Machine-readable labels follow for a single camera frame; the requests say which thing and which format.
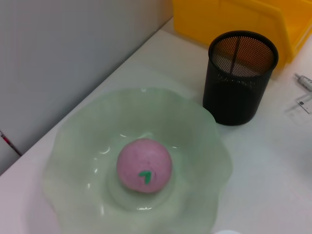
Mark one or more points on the pink peach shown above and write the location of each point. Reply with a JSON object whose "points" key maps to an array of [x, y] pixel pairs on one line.
{"points": [[143, 161]]}

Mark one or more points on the black mesh pen holder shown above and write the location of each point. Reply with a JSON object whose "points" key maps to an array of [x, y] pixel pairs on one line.
{"points": [[231, 102]]}

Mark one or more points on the green glass fruit plate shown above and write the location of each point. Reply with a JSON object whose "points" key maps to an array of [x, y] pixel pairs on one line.
{"points": [[80, 158]]}

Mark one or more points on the clear plastic ruler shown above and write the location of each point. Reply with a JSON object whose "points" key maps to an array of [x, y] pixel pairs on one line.
{"points": [[302, 104]]}

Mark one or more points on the silver pen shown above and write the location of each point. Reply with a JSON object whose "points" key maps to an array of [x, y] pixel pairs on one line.
{"points": [[306, 81]]}

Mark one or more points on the yellow plastic bin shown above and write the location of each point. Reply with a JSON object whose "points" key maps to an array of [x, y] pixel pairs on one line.
{"points": [[207, 17]]}

